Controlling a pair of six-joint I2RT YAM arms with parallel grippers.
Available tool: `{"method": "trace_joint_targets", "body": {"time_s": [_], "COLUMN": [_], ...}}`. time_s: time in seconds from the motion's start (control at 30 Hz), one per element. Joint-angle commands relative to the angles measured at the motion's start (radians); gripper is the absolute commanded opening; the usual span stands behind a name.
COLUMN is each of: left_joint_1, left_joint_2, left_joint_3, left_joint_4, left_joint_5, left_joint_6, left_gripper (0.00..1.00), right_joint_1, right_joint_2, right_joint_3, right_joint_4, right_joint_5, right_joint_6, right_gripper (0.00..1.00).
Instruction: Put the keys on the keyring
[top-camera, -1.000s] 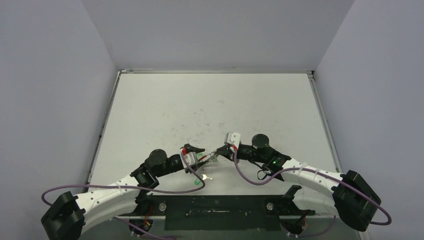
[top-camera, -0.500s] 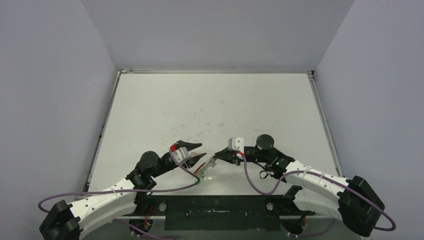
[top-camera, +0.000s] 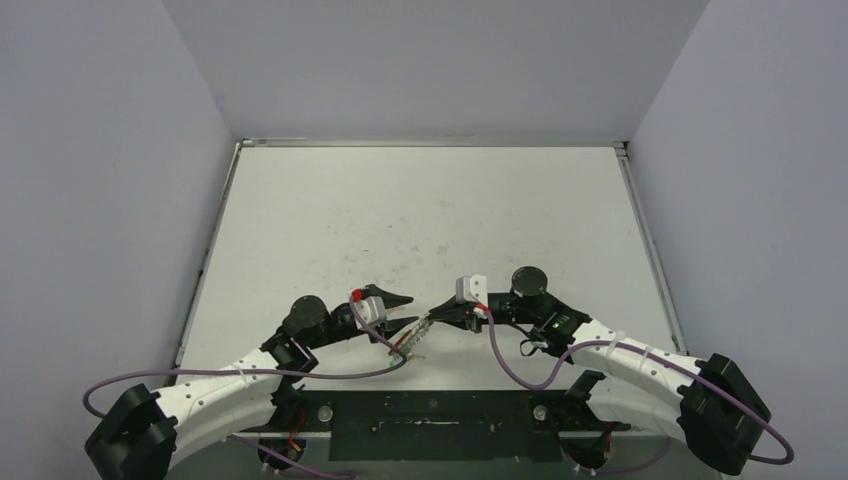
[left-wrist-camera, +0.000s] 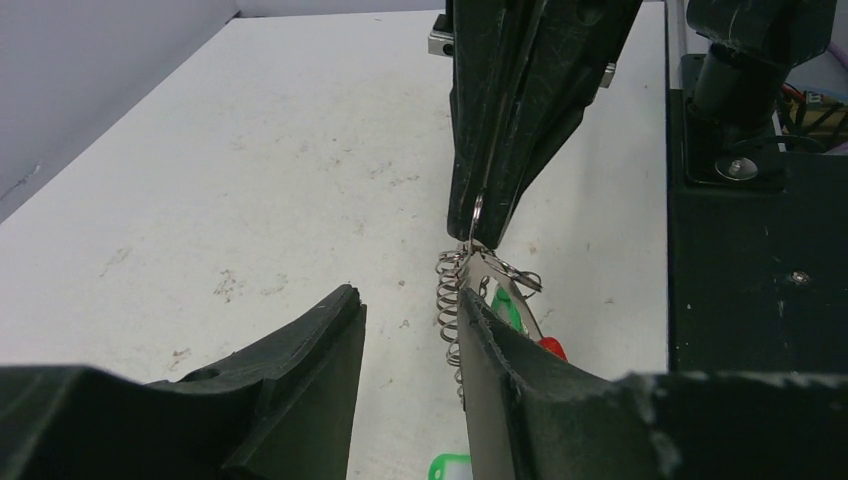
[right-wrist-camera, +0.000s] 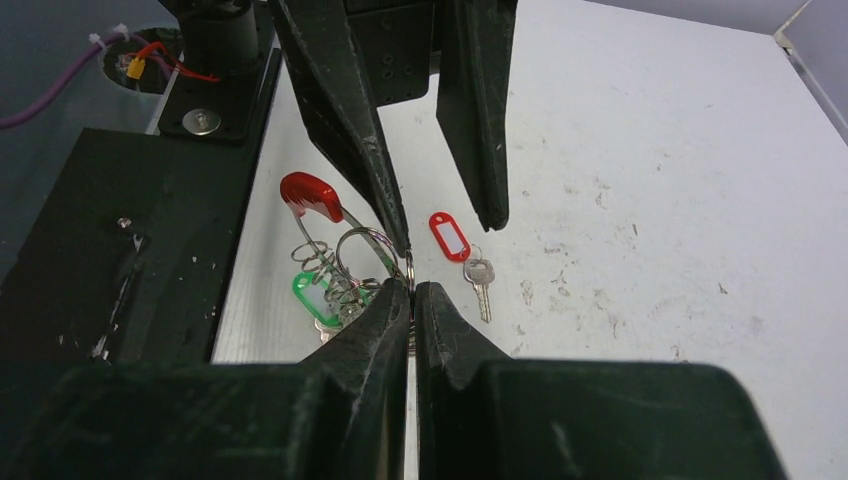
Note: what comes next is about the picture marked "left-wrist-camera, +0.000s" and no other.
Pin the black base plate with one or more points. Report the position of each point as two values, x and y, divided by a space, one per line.
757 268

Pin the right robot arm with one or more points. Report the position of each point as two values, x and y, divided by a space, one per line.
756 44

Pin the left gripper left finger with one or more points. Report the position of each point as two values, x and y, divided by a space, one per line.
280 408

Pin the key with green tag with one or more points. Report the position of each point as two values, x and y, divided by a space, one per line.
450 466
503 305

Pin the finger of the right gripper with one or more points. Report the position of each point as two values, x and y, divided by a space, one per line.
560 67
488 36

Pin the metal keyring with red handle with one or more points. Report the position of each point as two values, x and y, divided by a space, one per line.
472 265

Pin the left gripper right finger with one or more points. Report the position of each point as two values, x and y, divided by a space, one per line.
532 415

